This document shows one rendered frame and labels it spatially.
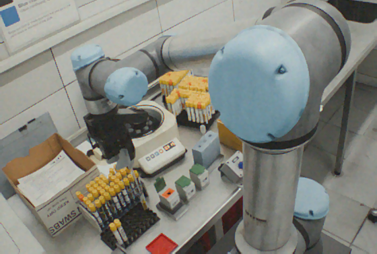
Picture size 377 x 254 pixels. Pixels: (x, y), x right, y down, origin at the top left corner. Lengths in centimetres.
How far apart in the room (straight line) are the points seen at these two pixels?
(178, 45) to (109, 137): 30
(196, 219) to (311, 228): 44
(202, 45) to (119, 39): 87
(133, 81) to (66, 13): 69
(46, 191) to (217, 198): 58
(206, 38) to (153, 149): 69
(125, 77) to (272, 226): 37
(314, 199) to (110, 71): 48
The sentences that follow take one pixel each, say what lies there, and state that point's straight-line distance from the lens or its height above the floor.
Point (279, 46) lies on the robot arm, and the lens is 37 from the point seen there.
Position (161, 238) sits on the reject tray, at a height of 88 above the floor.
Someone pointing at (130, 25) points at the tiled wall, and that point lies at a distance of 150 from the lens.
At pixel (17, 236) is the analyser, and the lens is 83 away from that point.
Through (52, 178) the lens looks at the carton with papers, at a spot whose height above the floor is 94.
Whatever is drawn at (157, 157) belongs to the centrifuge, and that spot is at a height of 92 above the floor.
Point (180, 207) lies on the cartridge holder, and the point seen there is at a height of 89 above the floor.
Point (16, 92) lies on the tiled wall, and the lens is 131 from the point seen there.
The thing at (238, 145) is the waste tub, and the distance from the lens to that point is 126.
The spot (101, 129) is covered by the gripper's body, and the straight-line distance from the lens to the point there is 85.
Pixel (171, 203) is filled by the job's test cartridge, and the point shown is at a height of 93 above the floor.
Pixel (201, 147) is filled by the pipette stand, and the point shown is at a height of 97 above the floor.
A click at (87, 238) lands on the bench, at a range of 115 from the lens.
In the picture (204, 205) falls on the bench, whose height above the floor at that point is 88.
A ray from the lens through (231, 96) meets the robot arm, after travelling 39.
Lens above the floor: 174
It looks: 35 degrees down
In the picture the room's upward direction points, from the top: 10 degrees counter-clockwise
